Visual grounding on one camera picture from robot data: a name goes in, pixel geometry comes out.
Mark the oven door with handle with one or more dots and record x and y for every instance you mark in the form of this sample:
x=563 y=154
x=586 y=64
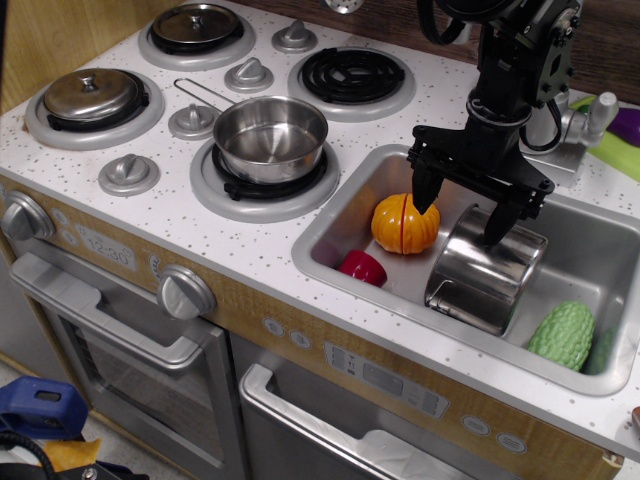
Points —
x=168 y=384

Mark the orange toy pumpkin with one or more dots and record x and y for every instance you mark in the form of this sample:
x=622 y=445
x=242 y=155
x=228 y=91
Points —
x=398 y=227

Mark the steel lid burner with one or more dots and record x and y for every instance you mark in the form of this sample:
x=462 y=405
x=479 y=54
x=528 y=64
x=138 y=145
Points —
x=193 y=24
x=92 y=94

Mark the dishwasher door with handle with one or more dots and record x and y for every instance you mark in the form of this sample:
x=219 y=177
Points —
x=301 y=426

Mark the hanging metal strainer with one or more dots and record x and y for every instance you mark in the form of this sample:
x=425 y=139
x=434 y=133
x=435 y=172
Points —
x=343 y=7

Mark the grey stovetop knob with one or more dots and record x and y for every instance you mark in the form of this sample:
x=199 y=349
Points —
x=129 y=175
x=193 y=123
x=249 y=77
x=295 y=38

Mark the steel pot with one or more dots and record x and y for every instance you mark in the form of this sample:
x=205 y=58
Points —
x=481 y=285

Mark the back left stove burner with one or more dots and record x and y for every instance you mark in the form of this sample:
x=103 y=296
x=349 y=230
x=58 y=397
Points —
x=199 y=57

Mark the grey stovetop knob middle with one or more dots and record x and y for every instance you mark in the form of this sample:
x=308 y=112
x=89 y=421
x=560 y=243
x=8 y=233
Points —
x=193 y=123

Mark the yellow cloth on floor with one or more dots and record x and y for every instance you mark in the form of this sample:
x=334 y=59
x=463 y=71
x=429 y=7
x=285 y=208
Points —
x=70 y=454

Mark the steel saucepan with wire handle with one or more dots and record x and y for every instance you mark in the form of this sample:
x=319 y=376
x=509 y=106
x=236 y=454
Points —
x=269 y=139

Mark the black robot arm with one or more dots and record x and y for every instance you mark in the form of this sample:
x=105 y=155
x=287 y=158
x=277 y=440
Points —
x=524 y=62

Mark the silver toy faucet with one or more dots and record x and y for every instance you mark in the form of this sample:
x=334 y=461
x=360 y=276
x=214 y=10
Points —
x=557 y=137

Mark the silver sink basin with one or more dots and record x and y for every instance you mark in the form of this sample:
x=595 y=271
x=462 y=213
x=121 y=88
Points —
x=592 y=257

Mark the silver oven knob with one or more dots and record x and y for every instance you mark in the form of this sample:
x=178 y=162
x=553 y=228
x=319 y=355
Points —
x=183 y=295
x=25 y=219

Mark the silver oven knob left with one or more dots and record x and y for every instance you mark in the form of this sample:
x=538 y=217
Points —
x=25 y=219

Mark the red toy cup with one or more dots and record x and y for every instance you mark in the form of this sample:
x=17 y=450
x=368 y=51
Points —
x=364 y=267

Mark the steel lid back burner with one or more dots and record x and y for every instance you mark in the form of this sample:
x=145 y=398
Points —
x=193 y=24

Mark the front right stove burner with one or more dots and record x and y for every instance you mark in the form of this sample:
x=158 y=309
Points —
x=208 y=188

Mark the grey stovetop knob front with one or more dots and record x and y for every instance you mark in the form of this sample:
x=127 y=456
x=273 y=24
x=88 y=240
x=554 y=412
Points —
x=129 y=175

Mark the purple toy eggplant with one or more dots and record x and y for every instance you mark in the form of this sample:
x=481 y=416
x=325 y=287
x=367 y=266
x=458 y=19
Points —
x=626 y=126

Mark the green bumpy toy gourd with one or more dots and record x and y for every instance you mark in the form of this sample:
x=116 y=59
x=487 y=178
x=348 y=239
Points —
x=565 y=335

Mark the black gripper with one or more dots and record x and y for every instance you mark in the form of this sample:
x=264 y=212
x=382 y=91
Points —
x=484 y=157

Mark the grey stovetop knob back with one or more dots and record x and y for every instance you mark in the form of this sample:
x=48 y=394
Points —
x=295 y=38

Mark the silver oven knob right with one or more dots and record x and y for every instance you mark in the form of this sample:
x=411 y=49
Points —
x=183 y=295

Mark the blue clamp tool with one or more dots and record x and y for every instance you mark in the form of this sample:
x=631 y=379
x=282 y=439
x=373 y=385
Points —
x=42 y=409

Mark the front left stove burner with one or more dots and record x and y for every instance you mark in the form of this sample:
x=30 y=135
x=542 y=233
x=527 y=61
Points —
x=147 y=117

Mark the stove burner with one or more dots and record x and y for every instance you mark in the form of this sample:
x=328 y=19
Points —
x=147 y=117
x=208 y=188
x=199 y=57

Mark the grey stovetop knob upper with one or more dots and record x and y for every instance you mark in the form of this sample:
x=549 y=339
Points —
x=249 y=77

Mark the light green toy vegetable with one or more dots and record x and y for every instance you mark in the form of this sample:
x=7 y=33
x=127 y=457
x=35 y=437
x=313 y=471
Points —
x=617 y=150

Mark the steel lid left burner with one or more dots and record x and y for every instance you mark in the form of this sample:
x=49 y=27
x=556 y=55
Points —
x=92 y=94

